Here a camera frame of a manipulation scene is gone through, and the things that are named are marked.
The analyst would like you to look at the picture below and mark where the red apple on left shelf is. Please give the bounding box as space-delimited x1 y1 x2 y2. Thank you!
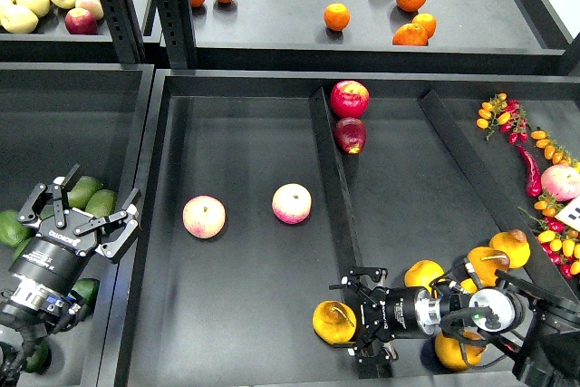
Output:
64 8 98 35

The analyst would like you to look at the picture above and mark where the dark red apple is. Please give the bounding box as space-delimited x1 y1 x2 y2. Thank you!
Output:
333 117 367 155

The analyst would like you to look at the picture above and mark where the green avocado lower pile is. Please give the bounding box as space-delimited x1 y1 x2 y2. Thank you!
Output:
12 237 32 262

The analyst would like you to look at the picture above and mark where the black left tray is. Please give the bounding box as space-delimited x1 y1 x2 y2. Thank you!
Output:
1 63 154 386

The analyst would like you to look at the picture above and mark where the pink apple centre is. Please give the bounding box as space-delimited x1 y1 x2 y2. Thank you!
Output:
272 183 312 225

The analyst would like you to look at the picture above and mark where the black shelf upright post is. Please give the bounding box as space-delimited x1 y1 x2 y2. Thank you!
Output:
101 0 146 64

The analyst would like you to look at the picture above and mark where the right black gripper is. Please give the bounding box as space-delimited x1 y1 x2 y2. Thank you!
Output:
329 266 441 363

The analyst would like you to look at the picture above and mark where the light green avocado far left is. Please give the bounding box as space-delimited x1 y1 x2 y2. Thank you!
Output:
0 209 33 248

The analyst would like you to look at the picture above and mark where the black upper shelf tray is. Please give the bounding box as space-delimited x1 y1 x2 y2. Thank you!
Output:
179 0 579 76

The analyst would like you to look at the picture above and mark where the white label card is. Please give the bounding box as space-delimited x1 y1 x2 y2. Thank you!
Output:
556 197 580 231

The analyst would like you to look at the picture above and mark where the light green avocado beside top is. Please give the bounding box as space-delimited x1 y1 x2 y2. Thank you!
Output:
84 189 117 218

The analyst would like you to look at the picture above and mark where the red chili pepper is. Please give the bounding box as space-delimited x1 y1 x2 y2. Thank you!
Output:
517 144 542 198

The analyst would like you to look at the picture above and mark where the yellow pear with stem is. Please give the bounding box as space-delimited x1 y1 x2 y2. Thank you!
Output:
468 247 510 286

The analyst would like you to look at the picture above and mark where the pink apple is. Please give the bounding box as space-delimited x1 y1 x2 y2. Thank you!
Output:
272 183 312 225
182 195 226 239

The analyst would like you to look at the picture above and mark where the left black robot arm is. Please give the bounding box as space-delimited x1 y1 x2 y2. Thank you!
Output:
1 165 141 386

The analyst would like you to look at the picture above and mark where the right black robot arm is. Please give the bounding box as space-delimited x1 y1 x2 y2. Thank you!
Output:
331 267 579 386

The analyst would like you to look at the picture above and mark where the bright red apple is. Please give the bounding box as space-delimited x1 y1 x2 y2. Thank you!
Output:
330 80 370 118

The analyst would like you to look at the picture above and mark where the pale yellow apple middle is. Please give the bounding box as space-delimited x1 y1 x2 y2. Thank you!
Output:
15 0 51 18

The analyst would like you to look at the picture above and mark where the orange on shelf centre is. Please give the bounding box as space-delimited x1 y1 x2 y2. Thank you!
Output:
324 3 351 32

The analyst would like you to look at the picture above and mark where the orange cherry tomato bunch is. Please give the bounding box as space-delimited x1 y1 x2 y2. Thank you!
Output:
530 129 579 171

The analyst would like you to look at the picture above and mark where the black divided middle tray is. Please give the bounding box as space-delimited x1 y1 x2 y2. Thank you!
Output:
118 70 579 386

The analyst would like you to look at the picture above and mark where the pink peach on shelf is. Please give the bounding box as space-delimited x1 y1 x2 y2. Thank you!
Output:
75 0 104 21

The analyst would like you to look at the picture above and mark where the pink apple right tray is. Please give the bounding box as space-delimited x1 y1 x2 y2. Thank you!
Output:
540 164 579 201

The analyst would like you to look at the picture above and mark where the cherry tomato bunch lower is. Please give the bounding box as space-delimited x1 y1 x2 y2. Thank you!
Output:
517 193 579 279

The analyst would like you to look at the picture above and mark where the orange on shelf front right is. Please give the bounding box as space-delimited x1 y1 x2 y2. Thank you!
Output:
391 23 429 46

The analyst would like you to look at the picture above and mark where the pale yellow apple front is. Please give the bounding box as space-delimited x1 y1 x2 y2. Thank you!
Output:
1 5 39 34

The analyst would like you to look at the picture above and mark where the dark green avocado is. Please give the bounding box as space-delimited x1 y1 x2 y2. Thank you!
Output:
72 278 100 306
24 341 51 373

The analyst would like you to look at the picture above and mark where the cherry tomato bunch upper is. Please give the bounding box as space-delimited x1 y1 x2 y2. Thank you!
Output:
476 92 528 144

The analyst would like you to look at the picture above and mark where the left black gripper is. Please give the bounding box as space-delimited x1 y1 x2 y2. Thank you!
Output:
9 163 140 295

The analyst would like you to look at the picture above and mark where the yellow pear with brown top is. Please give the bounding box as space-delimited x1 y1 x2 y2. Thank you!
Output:
488 229 531 269

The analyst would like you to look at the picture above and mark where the pink apple left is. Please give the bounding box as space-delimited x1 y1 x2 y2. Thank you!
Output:
182 195 226 239

